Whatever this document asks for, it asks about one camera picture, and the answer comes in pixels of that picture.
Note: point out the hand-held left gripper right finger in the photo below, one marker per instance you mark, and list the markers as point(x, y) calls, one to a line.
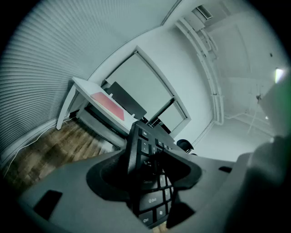
point(182, 170)

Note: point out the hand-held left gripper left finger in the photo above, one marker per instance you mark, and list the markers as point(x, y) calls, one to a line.
point(106, 177)

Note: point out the black keyboard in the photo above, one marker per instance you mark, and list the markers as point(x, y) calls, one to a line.
point(150, 200)

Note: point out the white desk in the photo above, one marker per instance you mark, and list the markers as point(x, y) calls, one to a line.
point(85, 88)

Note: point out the black chair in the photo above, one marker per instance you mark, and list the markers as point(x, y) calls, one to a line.
point(185, 144)

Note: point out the black monitor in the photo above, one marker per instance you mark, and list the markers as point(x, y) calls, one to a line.
point(127, 100)

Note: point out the window with roller blind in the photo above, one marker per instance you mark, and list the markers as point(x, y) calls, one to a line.
point(145, 86)

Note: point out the white ceiling pipes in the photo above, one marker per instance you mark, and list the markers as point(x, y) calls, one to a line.
point(209, 68)

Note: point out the ceiling light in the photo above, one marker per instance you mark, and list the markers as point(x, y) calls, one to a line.
point(279, 75)

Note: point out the ceiling air vent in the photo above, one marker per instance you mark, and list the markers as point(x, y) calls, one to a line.
point(204, 11)

